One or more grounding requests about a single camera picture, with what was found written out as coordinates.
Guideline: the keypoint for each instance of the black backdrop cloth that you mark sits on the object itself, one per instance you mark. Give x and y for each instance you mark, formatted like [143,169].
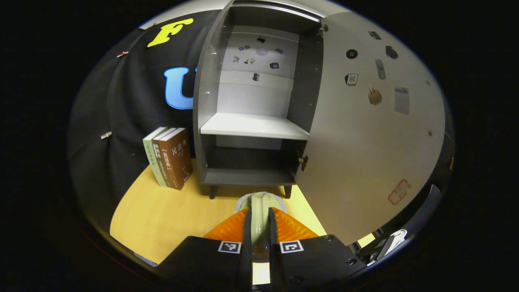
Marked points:
[129,113]

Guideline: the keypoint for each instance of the brown book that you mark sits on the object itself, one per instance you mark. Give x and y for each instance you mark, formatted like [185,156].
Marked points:
[178,158]

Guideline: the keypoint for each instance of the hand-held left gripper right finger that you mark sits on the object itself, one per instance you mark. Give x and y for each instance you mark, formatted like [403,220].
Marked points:
[273,267]

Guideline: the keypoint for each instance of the grey coaster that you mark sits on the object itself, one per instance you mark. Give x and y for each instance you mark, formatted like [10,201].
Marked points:
[241,200]

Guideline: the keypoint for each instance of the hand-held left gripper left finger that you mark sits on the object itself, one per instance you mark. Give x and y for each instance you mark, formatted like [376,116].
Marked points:
[246,263]

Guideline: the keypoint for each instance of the metal door hinge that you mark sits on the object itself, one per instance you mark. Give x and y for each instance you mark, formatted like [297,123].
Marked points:
[302,161]
[322,29]

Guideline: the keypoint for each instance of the beige cabinet door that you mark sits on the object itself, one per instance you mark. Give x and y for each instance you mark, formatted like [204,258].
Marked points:
[365,142]

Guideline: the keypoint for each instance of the grey cabinet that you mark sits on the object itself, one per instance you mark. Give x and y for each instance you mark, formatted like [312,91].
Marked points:
[251,176]

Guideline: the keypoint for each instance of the green book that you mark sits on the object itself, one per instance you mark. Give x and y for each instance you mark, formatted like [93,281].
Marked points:
[160,162]
[150,156]

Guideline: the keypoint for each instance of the pale green bottle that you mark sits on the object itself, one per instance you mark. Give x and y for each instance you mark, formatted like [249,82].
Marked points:
[259,227]

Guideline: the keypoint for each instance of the brown cloth clip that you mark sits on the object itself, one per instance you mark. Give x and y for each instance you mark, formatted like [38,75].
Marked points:
[106,135]
[122,54]

